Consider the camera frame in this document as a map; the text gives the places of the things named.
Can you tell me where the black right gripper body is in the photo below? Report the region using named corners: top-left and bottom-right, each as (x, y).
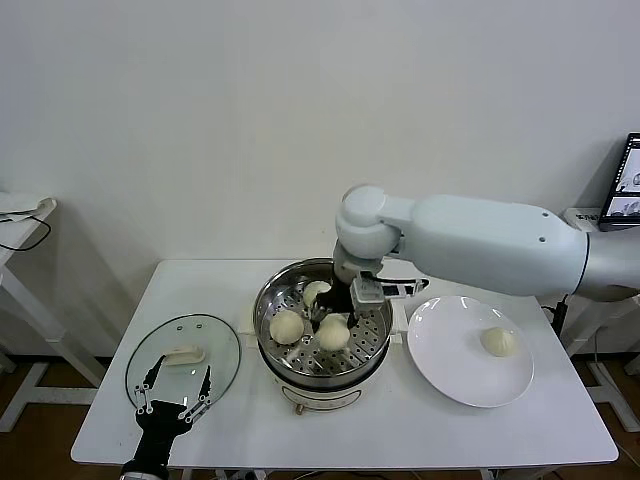
top-left (319, 278), bottom-right (354, 316)

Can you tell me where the black power adapter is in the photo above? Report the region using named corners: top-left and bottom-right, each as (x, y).
top-left (551, 294), bottom-right (570, 331)

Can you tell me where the white steamed baozi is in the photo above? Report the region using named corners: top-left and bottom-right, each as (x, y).
top-left (302, 280), bottom-right (332, 307)
top-left (480, 326), bottom-right (519, 359)
top-left (317, 315), bottom-right (350, 352)
top-left (269, 310), bottom-right (305, 346)

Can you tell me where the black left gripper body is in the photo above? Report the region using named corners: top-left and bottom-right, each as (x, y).
top-left (134, 399), bottom-right (194, 468)

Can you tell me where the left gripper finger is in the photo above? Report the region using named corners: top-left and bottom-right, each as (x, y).
top-left (176, 365), bottom-right (214, 422)
top-left (132, 354), bottom-right (168, 415)

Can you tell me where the stainless steel steamer basket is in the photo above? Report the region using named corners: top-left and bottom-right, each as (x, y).
top-left (237, 257), bottom-right (406, 376)

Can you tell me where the round glass lid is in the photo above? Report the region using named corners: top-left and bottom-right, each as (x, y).
top-left (124, 313), bottom-right (242, 420)

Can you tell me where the thin black cable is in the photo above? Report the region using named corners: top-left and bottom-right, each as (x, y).
top-left (0, 212), bottom-right (52, 253)

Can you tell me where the open black laptop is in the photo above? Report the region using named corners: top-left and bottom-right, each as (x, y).
top-left (597, 132), bottom-right (640, 232)

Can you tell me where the white power strip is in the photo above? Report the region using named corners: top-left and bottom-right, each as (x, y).
top-left (564, 206), bottom-right (601, 230)

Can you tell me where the white round plate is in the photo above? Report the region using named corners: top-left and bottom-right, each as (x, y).
top-left (406, 294), bottom-right (535, 409)

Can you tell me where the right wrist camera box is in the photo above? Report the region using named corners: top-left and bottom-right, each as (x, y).
top-left (349, 272), bottom-right (389, 306)

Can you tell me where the white cloth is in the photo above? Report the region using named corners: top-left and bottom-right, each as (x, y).
top-left (0, 192), bottom-right (56, 224)

